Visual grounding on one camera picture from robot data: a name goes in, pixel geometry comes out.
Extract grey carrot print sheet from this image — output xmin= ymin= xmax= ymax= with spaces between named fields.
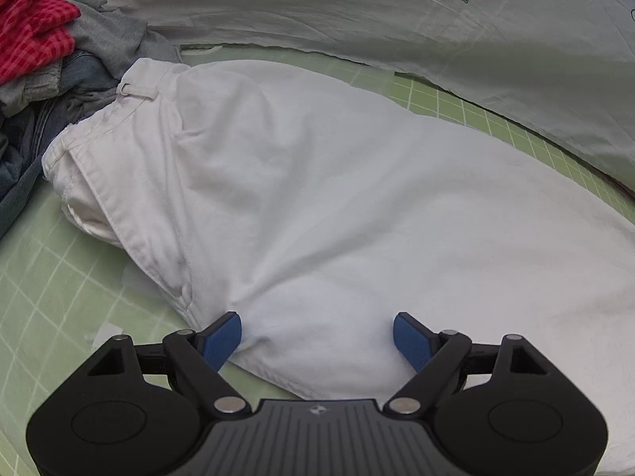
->
xmin=109 ymin=0 xmax=634 ymax=187

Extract green grid cutting mat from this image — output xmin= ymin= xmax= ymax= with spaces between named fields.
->
xmin=1 ymin=45 xmax=634 ymax=475

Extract white trousers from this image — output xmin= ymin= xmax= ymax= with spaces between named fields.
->
xmin=42 ymin=59 xmax=634 ymax=475

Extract blue denim jeans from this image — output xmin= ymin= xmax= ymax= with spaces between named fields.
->
xmin=1 ymin=50 xmax=125 ymax=233

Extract grey garment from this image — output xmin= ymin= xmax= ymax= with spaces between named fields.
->
xmin=1 ymin=0 xmax=181 ymax=123

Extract red checkered garment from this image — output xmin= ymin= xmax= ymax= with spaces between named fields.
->
xmin=0 ymin=0 xmax=81 ymax=84

